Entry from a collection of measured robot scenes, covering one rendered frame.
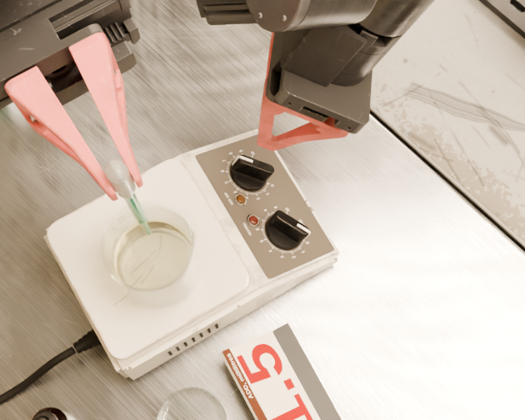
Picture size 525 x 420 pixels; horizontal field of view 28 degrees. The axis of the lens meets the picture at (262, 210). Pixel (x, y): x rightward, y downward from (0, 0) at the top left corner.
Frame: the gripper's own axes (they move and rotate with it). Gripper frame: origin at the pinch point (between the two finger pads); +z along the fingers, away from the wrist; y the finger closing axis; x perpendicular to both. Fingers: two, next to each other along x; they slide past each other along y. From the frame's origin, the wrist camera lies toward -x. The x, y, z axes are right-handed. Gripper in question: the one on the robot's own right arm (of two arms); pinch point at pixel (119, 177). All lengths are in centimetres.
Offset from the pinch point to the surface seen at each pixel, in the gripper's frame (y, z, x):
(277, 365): 3.9, 10.6, 30.3
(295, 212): 11.2, 0.8, 28.1
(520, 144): 31.5, 4.5, 31.9
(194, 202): 4.2, -2.8, 23.1
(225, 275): 3.5, 3.4, 23.0
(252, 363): 2.1, 9.6, 28.8
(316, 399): 5.3, 14.4, 31.1
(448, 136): 26.6, 0.8, 32.0
